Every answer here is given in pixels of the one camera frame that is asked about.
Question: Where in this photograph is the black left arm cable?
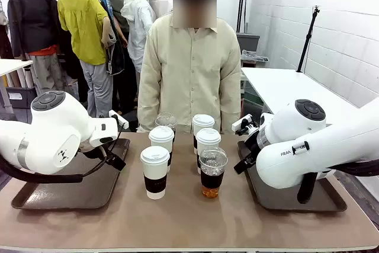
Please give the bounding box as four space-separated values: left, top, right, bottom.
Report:
0 145 108 184

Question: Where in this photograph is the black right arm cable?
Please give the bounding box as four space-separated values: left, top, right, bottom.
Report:
297 159 379 205

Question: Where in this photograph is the dark storage bin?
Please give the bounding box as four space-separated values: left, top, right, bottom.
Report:
5 86 38 109

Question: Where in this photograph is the white side table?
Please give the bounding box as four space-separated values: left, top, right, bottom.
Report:
241 67 368 124

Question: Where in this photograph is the mannequin in black jacket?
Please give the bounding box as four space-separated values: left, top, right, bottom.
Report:
7 0 62 94

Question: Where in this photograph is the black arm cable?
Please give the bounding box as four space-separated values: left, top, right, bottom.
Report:
297 159 379 205
0 145 108 184

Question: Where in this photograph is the grey bin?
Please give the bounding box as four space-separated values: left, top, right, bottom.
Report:
236 32 261 56

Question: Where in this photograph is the clear plastic bag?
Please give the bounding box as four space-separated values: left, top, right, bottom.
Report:
241 49 269 63

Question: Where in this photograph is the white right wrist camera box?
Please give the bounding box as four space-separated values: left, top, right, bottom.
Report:
232 113 253 133

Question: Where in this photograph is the mannequin in grey-green shirt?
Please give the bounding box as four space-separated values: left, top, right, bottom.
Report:
106 0 131 34

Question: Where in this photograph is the black tripod pole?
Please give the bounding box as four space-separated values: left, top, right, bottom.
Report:
296 5 322 73

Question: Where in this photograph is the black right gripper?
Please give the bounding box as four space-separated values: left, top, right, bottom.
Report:
233 134 260 175

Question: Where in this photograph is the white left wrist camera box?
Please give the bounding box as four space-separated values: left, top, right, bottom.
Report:
108 110 130 130

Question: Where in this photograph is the white paper cup black sleeve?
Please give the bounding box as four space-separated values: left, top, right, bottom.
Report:
191 114 216 155
148 126 175 174
195 127 221 174
140 145 171 200

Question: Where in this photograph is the brown plastic serving tray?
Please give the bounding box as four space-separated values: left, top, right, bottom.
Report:
11 137 131 210
236 140 348 213

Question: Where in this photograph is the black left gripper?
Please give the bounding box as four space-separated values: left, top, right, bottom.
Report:
99 145 127 172

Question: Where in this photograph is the person in beige shirt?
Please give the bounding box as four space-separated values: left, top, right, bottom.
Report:
137 12 242 134

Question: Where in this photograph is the person's left forearm beige sleeve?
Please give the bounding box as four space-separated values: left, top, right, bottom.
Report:
220 84 242 134

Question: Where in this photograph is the mannequin in white jacket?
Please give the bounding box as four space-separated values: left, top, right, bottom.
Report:
120 0 157 73

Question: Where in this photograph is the person's right forearm beige sleeve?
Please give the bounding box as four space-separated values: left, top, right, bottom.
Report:
137 84 161 133

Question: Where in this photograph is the mannequin in yellow shirt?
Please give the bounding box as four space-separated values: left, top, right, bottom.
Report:
57 0 118 118

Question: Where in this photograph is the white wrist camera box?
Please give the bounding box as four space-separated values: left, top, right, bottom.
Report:
232 113 253 133
108 110 130 130

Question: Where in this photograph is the clear plastic iced coffee cup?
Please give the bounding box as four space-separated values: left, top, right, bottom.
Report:
198 146 229 199
155 111 178 144

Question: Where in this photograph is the white desk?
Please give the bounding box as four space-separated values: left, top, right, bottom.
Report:
0 59 34 78

